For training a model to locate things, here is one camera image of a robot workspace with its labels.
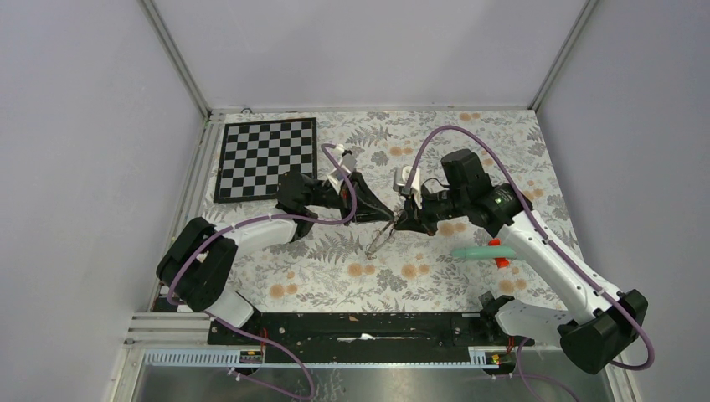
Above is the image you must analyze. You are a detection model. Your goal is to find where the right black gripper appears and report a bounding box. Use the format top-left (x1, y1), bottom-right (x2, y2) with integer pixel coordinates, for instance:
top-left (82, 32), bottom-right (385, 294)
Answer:
top-left (394, 183), bottom-right (469, 237)

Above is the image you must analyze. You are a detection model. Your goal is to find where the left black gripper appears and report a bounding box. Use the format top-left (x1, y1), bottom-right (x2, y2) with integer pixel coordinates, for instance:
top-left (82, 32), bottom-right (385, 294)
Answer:
top-left (306, 168), bottom-right (395, 227)

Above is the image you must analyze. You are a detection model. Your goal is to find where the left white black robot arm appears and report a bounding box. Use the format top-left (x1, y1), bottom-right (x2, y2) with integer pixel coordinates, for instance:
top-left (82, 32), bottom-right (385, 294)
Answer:
top-left (157, 171), bottom-right (394, 344)

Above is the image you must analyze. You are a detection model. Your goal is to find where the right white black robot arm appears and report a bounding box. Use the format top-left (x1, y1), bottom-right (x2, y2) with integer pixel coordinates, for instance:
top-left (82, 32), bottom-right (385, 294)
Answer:
top-left (393, 149), bottom-right (648, 374)

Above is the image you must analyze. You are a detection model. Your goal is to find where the teal cylindrical tool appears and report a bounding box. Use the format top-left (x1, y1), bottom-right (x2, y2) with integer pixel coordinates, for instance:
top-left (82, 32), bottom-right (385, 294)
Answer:
top-left (450, 245), bottom-right (517, 260)

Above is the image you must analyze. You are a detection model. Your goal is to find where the floral table mat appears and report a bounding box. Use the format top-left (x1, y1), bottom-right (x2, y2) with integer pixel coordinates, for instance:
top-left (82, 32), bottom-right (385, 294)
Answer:
top-left (228, 110), bottom-right (579, 312)

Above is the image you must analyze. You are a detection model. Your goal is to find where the orange plastic piece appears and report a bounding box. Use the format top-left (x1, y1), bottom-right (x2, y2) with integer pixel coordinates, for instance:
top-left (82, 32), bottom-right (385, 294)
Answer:
top-left (488, 238), bottom-right (510, 269)

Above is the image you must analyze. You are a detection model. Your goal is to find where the black white checkerboard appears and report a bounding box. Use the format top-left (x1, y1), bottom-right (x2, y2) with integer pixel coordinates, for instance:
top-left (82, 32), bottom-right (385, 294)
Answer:
top-left (213, 117), bottom-right (317, 204)

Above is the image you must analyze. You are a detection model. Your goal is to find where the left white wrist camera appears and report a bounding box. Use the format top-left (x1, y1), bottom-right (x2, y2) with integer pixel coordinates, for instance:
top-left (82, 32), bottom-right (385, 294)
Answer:
top-left (327, 144), bottom-right (357, 192)

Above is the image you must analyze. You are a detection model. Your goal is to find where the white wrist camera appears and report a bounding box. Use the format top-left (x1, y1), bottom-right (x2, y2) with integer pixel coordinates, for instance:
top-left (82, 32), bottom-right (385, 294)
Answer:
top-left (393, 166), bottom-right (422, 209)
top-left (327, 144), bottom-right (357, 192)

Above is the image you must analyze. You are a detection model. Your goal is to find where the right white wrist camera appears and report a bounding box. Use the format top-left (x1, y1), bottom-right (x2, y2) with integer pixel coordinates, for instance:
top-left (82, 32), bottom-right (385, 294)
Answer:
top-left (393, 166), bottom-right (422, 209)

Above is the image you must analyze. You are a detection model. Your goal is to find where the slotted cable duct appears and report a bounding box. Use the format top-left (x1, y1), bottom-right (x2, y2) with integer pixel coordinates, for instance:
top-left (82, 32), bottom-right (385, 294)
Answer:
top-left (143, 344), bottom-right (506, 369)

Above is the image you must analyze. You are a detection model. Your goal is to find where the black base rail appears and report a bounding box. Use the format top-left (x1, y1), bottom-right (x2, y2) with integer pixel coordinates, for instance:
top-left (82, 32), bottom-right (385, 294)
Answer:
top-left (207, 312), bottom-right (522, 358)

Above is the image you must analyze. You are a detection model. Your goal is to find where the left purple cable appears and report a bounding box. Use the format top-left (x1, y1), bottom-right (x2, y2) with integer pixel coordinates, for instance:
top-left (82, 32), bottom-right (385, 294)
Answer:
top-left (166, 142), bottom-right (359, 402)

